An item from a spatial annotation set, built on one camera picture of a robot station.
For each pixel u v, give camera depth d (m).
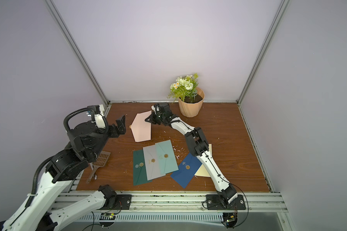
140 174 0.83
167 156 0.90
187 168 0.85
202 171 0.84
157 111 0.92
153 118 0.94
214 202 0.73
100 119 0.48
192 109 1.04
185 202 0.74
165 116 0.86
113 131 0.53
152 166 0.86
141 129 0.95
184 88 0.89
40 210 0.37
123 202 0.73
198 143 0.69
